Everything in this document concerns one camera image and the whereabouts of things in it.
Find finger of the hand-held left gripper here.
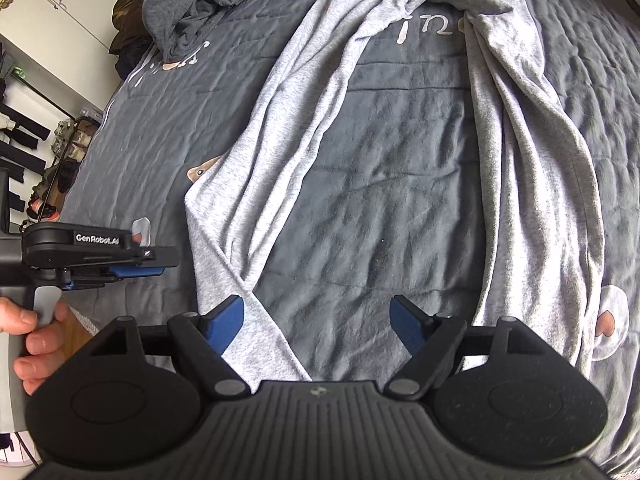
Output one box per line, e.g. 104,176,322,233
112,246,181,273
62,266,165,292

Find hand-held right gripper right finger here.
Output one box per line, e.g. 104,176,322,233
383,294,549,404

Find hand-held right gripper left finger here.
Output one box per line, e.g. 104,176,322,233
90,294,252,402

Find light grey pants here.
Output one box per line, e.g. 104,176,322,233
184,0,607,386

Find hanging dark clothes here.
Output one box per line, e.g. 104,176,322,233
0,42,52,213

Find person's left hand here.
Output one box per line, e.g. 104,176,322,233
0,297,72,397

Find shoe rack with shoes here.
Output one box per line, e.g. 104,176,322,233
25,109,104,224

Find grey quilted bedspread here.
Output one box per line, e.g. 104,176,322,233
55,0,640,471

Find brown garment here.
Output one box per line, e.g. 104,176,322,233
109,0,162,79

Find white wardrobe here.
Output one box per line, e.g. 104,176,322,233
0,0,167,102

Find dark grey hoodie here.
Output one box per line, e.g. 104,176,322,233
142,0,321,59

